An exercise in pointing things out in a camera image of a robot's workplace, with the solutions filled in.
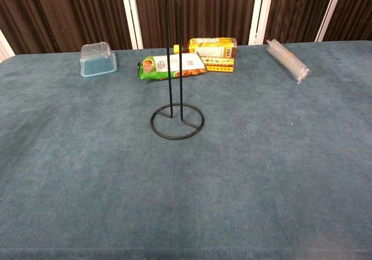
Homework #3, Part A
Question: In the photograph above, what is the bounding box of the green snack packet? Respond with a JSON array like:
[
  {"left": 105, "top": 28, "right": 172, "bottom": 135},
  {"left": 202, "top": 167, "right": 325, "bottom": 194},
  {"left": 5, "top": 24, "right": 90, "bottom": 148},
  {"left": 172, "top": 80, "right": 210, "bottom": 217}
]
[{"left": 137, "top": 52, "right": 208, "bottom": 80}]

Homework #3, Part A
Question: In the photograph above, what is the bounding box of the blue table cloth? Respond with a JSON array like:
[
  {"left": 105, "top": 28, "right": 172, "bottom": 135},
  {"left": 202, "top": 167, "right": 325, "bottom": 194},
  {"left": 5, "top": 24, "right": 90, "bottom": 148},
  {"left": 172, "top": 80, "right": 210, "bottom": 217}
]
[{"left": 0, "top": 41, "right": 372, "bottom": 260}]

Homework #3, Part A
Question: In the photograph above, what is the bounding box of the yellow and red carton box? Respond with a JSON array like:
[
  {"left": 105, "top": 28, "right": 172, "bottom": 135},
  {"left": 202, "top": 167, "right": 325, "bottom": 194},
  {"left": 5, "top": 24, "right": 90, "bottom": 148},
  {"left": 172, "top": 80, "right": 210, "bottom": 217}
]
[{"left": 202, "top": 56, "right": 235, "bottom": 73}]

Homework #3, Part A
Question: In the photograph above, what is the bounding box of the yellow-capped tea bottle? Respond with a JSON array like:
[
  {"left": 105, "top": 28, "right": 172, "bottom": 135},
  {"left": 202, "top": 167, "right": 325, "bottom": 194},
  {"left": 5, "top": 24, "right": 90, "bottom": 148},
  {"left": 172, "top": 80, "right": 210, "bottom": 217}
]
[{"left": 173, "top": 37, "right": 238, "bottom": 59}]

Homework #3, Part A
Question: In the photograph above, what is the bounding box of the clear plastic food container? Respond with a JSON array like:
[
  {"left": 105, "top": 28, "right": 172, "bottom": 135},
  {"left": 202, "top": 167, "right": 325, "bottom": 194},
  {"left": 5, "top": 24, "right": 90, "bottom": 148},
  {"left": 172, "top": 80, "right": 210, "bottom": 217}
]
[{"left": 80, "top": 41, "right": 118, "bottom": 78}]

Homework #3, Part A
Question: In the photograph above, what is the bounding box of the dark brown curtain panel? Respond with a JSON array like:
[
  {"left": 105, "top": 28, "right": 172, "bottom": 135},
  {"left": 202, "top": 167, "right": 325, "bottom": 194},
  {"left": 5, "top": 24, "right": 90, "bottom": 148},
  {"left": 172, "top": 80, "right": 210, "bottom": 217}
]
[
  {"left": 132, "top": 0, "right": 259, "bottom": 50},
  {"left": 264, "top": 0, "right": 340, "bottom": 44},
  {"left": 0, "top": 0, "right": 132, "bottom": 56},
  {"left": 323, "top": 0, "right": 372, "bottom": 42}
]

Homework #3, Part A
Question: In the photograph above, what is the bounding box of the bundle of clear plastic straws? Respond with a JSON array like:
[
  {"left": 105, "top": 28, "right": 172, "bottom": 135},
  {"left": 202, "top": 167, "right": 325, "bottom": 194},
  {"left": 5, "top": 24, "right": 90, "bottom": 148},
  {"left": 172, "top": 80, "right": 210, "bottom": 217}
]
[{"left": 266, "top": 38, "right": 311, "bottom": 85}]

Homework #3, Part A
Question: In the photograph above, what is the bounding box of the black wire paper roll holder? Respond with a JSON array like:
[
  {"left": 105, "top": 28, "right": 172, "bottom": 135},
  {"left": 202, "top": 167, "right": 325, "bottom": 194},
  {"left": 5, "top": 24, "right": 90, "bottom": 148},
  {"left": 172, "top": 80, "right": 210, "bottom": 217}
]
[{"left": 150, "top": 0, "right": 205, "bottom": 140}]

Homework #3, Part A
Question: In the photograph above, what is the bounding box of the white partition frame post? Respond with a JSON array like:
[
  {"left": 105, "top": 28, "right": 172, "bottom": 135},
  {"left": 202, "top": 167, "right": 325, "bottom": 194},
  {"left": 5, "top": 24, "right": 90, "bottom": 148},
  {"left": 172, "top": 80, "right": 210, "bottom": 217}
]
[
  {"left": 314, "top": 0, "right": 349, "bottom": 43},
  {"left": 119, "top": 0, "right": 144, "bottom": 51},
  {"left": 248, "top": 0, "right": 276, "bottom": 46},
  {"left": 0, "top": 29, "right": 16, "bottom": 63}
]

